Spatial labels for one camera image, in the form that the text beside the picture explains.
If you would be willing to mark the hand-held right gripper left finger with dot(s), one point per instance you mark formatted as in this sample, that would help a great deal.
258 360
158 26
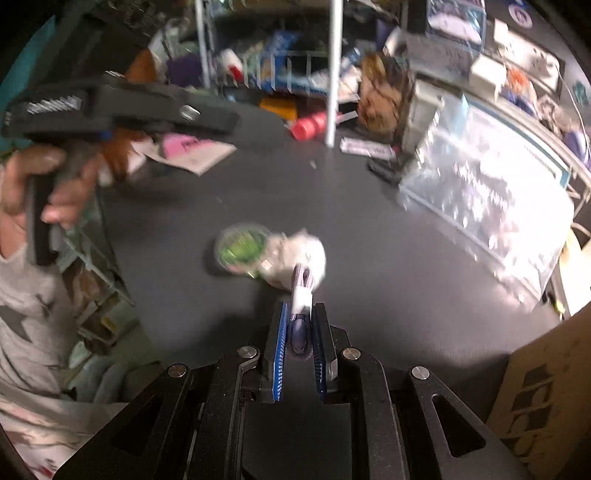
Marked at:
277 350

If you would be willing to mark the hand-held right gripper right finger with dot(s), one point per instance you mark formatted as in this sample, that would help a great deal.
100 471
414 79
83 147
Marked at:
318 350

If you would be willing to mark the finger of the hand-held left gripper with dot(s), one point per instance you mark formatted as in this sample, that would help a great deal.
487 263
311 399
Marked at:
203 120

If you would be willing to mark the purple tube with white label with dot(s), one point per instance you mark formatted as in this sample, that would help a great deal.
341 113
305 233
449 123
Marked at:
300 332

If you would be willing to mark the brown cardboard box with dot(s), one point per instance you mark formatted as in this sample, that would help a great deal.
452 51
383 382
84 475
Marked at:
545 369

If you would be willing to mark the person's left forearm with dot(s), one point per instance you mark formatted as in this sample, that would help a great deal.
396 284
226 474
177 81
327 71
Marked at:
11 240

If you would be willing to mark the person's left hand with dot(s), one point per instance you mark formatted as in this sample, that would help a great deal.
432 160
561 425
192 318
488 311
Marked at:
14 184

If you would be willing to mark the pink box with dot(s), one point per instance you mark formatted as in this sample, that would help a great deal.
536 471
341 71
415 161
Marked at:
187 146

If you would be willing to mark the white paper sheet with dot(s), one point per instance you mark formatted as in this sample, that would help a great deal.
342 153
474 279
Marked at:
203 164

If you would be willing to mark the purple plush toy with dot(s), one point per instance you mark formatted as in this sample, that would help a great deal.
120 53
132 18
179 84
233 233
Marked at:
184 70

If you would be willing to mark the small white red plush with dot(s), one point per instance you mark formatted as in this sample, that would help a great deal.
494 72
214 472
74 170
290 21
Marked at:
232 64

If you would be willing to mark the orange box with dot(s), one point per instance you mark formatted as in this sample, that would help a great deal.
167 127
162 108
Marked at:
277 108

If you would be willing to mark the blue snack package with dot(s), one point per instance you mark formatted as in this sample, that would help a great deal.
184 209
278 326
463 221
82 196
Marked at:
275 60

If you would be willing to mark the white plush toy with glasses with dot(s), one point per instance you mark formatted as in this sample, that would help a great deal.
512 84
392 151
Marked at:
295 251

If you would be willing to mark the red bottle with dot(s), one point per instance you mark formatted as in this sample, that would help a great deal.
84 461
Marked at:
308 127

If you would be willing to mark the green round container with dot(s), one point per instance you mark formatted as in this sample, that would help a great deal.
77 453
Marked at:
240 247

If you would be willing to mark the pink sachet strip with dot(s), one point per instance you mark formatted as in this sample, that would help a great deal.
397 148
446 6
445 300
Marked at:
367 147

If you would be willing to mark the small black item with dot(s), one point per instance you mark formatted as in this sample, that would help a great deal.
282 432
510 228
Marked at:
385 170

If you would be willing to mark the clear plastic Dorian Planet bag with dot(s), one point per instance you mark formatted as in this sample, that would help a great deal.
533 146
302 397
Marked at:
485 198

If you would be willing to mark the white printed shirt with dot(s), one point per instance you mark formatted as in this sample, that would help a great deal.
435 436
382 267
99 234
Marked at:
32 350

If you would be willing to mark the blue cartoon dog box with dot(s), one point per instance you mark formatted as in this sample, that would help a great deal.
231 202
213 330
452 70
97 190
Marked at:
455 23

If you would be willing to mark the white power adapter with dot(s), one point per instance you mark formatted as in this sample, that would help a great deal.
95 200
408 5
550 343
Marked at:
488 76

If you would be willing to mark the blue lace gift box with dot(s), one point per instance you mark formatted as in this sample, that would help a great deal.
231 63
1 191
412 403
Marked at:
549 152

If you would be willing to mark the purple egg toy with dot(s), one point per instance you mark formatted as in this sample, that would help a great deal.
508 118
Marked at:
579 145

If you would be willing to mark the round portrait badge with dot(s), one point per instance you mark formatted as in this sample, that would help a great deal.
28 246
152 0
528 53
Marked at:
521 11

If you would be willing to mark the cartoon figure sticker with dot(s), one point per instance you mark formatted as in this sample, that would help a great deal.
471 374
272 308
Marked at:
579 90

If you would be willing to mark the white wall outlet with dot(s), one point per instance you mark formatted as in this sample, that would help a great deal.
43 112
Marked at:
531 50

